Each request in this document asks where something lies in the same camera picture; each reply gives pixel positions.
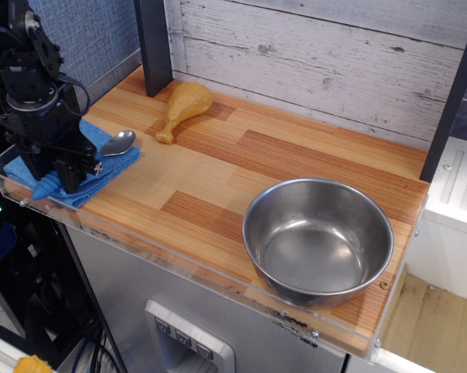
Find dark grey left post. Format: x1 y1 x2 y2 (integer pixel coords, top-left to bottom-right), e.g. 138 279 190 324
134 0 173 97

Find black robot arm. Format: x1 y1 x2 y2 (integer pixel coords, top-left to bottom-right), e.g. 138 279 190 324
0 1 102 193

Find dark grey post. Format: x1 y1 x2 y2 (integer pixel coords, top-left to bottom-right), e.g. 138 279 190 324
420 43 467 183
134 0 173 97

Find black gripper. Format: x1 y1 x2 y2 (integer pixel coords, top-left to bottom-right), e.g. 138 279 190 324
0 83 97 194

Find clear acrylic table guard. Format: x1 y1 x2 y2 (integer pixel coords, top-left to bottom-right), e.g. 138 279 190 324
0 50 428 364

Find stainless steel pot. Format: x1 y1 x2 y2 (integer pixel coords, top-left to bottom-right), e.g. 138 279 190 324
242 178 394 309

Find blue folded cloth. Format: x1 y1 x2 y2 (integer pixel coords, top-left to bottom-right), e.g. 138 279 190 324
5 120 140 207

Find yellow object bottom left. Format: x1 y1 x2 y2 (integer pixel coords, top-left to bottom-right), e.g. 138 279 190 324
12 355 54 373

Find yellow toy chicken drumstick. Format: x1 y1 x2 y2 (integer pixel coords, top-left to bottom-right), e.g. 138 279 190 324
155 82 213 144

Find dark grey right post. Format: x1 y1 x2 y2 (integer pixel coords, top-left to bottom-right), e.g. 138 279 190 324
420 43 467 183

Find blue handled metal spoon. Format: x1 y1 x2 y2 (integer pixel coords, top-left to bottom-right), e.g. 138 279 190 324
31 129 137 202

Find silver toy fridge cabinet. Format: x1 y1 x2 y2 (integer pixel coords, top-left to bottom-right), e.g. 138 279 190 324
67 228 347 372

